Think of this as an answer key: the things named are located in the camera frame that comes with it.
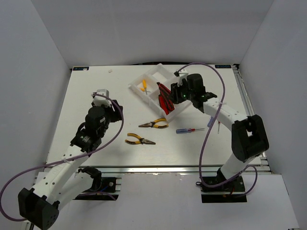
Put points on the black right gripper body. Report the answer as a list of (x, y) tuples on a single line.
[(180, 93)]

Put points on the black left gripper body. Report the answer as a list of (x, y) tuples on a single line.
[(112, 116)]

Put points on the blue screwdriver horizontal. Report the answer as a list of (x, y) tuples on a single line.
[(188, 130)]

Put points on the yellow screwdriver long shaft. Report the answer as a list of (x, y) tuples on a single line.
[(144, 85)]

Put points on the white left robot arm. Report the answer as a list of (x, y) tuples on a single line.
[(42, 203)]

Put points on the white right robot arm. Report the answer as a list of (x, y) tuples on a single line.
[(248, 135)]

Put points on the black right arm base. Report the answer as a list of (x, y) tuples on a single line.
[(232, 192)]

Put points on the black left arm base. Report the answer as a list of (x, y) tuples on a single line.
[(103, 188)]

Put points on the white compartment organizer tray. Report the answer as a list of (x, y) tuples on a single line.
[(153, 87)]

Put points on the yellow pliers lower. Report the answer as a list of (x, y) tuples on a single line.
[(139, 140)]

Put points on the yellow pliers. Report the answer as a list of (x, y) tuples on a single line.
[(154, 124), (139, 140)]

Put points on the yellow pliers upper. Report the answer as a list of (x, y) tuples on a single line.
[(154, 124)]

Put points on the blue label right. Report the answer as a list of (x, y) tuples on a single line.
[(223, 66)]

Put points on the blue label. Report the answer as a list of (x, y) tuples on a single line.
[(223, 66), (80, 68)]

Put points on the blue label left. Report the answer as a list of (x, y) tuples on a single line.
[(80, 68)]

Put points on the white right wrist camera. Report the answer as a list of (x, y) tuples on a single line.
[(180, 75)]

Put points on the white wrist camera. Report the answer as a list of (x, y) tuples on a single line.
[(180, 75), (100, 98)]

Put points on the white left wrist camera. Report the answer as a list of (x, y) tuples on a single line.
[(100, 98)]

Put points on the aluminium rail front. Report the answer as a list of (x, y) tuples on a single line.
[(191, 169)]

